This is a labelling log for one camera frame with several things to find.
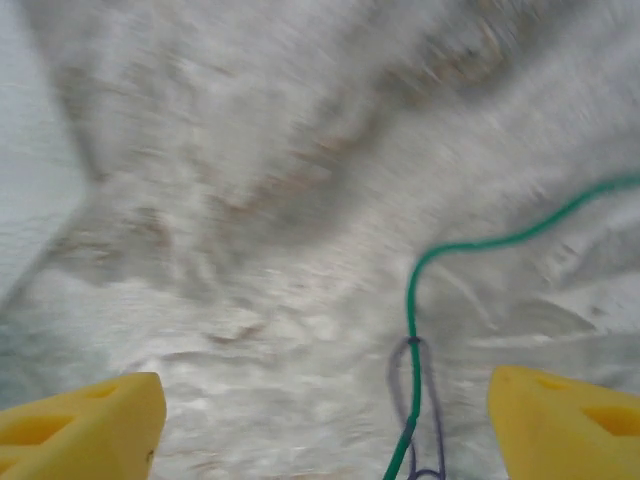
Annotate thin wires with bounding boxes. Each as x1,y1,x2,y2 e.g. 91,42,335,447
387,337,447,480

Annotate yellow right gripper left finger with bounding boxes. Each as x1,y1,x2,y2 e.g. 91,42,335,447
0,372,167,480

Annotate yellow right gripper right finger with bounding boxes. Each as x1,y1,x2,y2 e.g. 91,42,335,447
487,364,640,480

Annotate thin green cable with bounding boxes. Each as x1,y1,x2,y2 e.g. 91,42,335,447
382,172,640,480

